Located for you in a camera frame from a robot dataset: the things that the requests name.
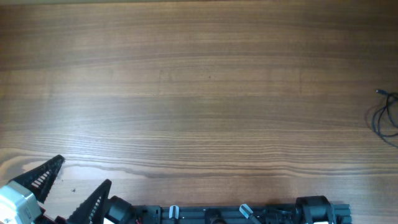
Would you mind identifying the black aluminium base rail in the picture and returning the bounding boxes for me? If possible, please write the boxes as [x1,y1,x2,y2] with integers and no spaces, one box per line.
[104,195,353,224]

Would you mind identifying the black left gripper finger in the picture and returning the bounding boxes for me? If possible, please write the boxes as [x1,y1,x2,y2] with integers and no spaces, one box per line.
[10,154,65,203]
[67,179,112,224]

